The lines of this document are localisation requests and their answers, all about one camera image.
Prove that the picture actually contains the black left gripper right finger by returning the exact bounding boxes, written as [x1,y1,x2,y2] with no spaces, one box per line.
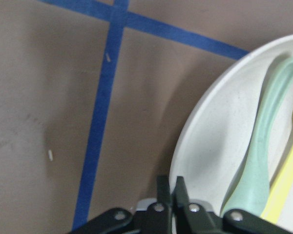
[173,176,290,234]

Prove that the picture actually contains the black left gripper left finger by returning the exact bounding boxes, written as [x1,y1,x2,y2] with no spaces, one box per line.
[72,175,172,234]

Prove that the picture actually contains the white round plate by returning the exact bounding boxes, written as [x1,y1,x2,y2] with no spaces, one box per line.
[168,33,293,234]

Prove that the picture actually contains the yellow plastic fork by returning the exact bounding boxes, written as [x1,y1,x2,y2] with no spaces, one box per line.
[261,144,293,224]

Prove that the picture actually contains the green plastic spoon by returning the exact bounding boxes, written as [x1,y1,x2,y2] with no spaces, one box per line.
[221,57,293,215]

